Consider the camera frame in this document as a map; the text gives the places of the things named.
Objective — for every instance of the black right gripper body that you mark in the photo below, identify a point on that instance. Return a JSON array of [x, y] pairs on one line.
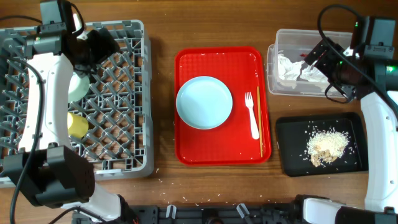
[[334, 63]]

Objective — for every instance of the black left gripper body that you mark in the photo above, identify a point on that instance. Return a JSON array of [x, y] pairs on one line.
[[95, 50]]

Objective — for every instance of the pale green bowl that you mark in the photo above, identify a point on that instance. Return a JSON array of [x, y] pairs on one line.
[[78, 88]]

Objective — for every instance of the white paper napkin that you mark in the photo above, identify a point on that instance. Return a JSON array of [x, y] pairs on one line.
[[294, 71]]

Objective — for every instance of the yellow plastic cup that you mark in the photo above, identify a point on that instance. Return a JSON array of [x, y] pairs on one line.
[[77, 125]]

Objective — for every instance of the white plastic fork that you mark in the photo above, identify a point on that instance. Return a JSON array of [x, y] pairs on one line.
[[250, 106]]

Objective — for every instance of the large light blue plate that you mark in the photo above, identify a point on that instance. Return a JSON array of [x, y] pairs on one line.
[[204, 102]]

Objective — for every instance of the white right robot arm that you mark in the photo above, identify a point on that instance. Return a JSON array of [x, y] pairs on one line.
[[380, 114]]

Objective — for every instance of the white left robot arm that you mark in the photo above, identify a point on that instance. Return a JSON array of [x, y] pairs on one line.
[[47, 172]]

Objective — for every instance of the clear plastic waste bin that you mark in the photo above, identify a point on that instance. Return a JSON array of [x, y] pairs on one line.
[[292, 42]]

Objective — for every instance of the black food waste tray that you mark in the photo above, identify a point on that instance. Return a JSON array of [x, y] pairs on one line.
[[296, 137]]

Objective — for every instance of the grey plastic dishwasher rack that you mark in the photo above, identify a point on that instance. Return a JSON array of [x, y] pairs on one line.
[[119, 142]]

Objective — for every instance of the pile of rice scraps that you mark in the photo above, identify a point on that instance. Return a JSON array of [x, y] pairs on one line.
[[326, 146]]

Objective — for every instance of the wooden chopstick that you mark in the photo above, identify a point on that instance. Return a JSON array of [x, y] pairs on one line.
[[259, 113]]

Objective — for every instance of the red plastic serving tray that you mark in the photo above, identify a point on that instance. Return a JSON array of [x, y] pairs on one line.
[[230, 144]]

